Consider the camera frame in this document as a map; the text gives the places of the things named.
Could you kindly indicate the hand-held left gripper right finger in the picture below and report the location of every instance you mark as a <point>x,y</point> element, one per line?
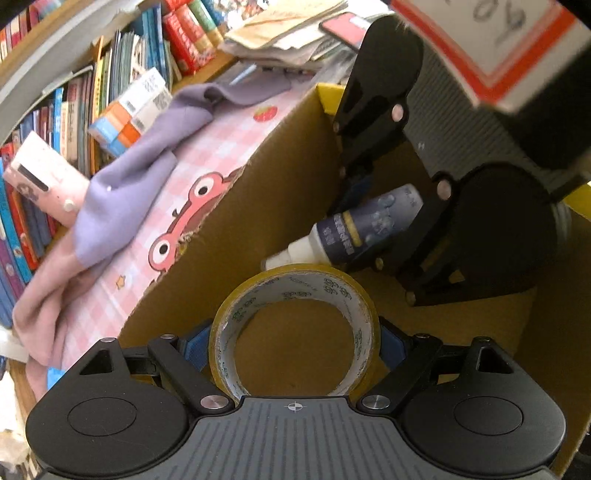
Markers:
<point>391,347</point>

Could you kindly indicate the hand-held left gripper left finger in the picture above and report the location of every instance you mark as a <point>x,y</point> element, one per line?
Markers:
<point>199,347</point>

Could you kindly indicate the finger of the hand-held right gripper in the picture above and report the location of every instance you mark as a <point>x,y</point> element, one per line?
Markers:
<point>364,134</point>
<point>434,240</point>

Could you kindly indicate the yellowish clear tape roll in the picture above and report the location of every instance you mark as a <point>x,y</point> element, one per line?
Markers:
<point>231,318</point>

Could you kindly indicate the dark blue bottle white cap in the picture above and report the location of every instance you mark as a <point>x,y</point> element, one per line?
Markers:
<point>360,226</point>

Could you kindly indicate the cardboard box with yellow flaps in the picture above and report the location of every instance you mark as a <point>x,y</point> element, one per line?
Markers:
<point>258,217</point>

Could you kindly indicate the stack of papers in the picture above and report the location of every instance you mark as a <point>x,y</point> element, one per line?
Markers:
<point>286,32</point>

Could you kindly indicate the pink checkered printed tablecloth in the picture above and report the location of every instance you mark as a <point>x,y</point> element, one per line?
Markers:
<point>217,147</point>

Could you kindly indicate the purple cloth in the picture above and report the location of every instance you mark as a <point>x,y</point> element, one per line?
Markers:
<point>138,170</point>

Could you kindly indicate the row of red books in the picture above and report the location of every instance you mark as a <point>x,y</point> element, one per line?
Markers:
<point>189,37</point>

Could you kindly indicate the pink speckled box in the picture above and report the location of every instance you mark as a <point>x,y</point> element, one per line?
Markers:
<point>44,177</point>

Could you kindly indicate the orange and white carton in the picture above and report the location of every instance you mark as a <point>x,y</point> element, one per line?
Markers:
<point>129,110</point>

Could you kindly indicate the row of colourful books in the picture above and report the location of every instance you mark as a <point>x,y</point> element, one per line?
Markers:
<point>78,97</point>

